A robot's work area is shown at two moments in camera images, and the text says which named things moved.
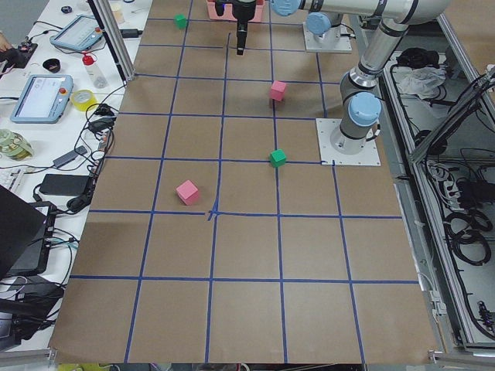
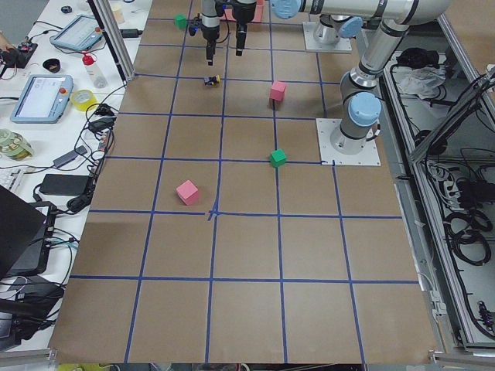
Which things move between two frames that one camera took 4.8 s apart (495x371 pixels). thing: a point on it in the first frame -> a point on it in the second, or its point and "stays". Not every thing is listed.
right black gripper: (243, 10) -> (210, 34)
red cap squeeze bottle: (93, 71) stays
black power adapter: (64, 185) stays
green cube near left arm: (278, 158) stays
